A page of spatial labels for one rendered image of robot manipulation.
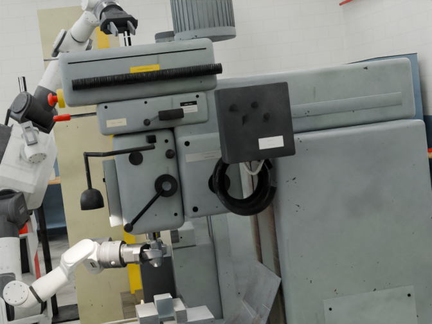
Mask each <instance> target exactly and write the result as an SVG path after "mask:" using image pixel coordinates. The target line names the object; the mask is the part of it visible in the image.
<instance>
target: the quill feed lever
mask: <svg viewBox="0 0 432 324"><path fill-rule="evenodd" d="M177 187H178V185H177V181H176V179H175V178H174V177H173V176H171V175H169V174H162V175H160V176H159V177H158V178H157V179H156V180H155V183H154V188H155V190H156V192H157V194H156V195H155V196H154V197H153V198H152V199H151V200H150V202H149V203H148V204H147V205H146V206H145V207H144V209H142V210H141V211H140V212H139V213H138V215H137V216H136V217H135V218H134V219H133V220H132V222H131V223H126V224H125V225H124V227H123V229H124V231H125V232H127V233H130V232H131V231H132V230H133V225H134V224H135V223H136V222H137V221H138V220H139V218H140V217H141V216H142V215H143V214H144V213H145V212H146V211H147V210H148V209H149V208H150V207H151V205H152V204H153V203H154V202H155V201H156V200H157V198H158V197H159V196H162V197H170V196H172V195H174V194H175V193H176V191H177Z"/></svg>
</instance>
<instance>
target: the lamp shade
mask: <svg viewBox="0 0 432 324"><path fill-rule="evenodd" d="M80 207H81V210H95V209H99V208H103V207H104V198H103V196H102V194H101V192H100V191H99V190H97V189H96V188H90V189H87V190H84V191H83V192H82V193H81V197H80Z"/></svg>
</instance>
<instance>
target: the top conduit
mask: <svg viewBox="0 0 432 324"><path fill-rule="evenodd" d="M214 74H215V75H216V74H217V75H218V74H222V64H221V63H216V64H208V65H207V64H206V65H200V66H199V65H198V66H188V67H187V66H186V67H179V68H171V69H163V70H162V69H161V70H155V71H154V70H153V71H145V72H144V71H143V72H137V73H136V72H135V73H129V74H128V73H127V74H126V73H125V74H119V75H113V76H112V75H111V76H110V75H109V76H101V77H93V78H82V79H76V80H75V79H74V80H73V79H72V80H71V83H72V88H73V91H74V90H75V91H76V90H77V91H78V90H84V89H93V88H101V87H102V88H103V87H109V86H110V87H111V86H121V85H125V84H126V85H127V84H130V85H131V84H137V83H145V82H146V83H147V82H153V81H162V80H171V79H177V78H178V79H179V78H180V79H181V78H187V77H188V78H189V77H198V76H204V75H205V76H206V75H214Z"/></svg>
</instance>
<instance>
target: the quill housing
mask: <svg viewBox="0 0 432 324"><path fill-rule="evenodd" d="M150 134H153V135H156V141H157V142H156V143H155V144H154V145H155V149H154V150H144V151H141V152H133V153H128V154H120V155H115V156H113V157H114V160H115V163H116V172H117V178H118V187H119V192H120V201H121V210H122V216H123V226H124V225H125V224H126V223H131V222H132V220H133V219H134V218H135V217H136V216H137V215H138V213H139V212H140V211H141V210H142V209H144V207H145V206H146V205H147V204H148V203H149V202H150V200H151V199H152V198H153V197H154V196H155V195H156V194H157V192H156V190H155V188H154V183H155V180H156V179H157V178H158V177H159V176H160V175H162V174H169V175H171V176H173V177H174V178H175V179H176V181H177V185H178V187H177V191H176V193H175V194H174V195H172V196H170V197H162V196H159V197H158V198H157V200H156V201H155V202H154V203H153V204H152V205H151V207H150V208H149V209H148V210H147V211H146V212H145V213H144V214H143V215H142V216H141V217H140V218H139V220H138V221H137V222H136V223H135V224H134V225H133V230H132V231H131V232H130V233H128V234H129V235H141V234H145V233H153V232H158V231H166V230H174V229H178V228H181V227H182V226H183V224H184V223H185V215H184V209H183V199H182V193H181V183H180V178H179V169H178V163H177V153H176V143H175V138H174V133H173V132H172V130H170V129H168V128H164V129H154V130H144V131H139V132H129V133H124V134H115V135H114V136H113V137H112V151H115V150H123V149H131V148H136V147H144V146H149V145H151V143H147V142H146V137H145V136H146V135H150ZM168 149H172V150H173V151H174V152H175V156H174V157H173V158H172V159H168V158H167V157H166V156H165V152H166V151H167V150H168Z"/></svg>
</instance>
